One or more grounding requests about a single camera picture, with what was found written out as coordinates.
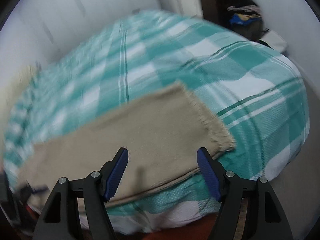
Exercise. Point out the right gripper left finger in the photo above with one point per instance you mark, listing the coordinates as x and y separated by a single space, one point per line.
60 218

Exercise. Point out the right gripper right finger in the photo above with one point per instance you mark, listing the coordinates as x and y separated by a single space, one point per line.
265 217

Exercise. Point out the beige khaki pants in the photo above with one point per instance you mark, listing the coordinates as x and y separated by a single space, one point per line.
162 132

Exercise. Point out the teal plaid bed sheet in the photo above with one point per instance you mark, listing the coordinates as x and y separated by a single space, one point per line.
256 91

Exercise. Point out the pile of dark clothes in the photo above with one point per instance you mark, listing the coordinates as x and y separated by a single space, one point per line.
238 12

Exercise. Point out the dark wooden cabinet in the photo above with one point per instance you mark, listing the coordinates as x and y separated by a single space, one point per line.
252 32

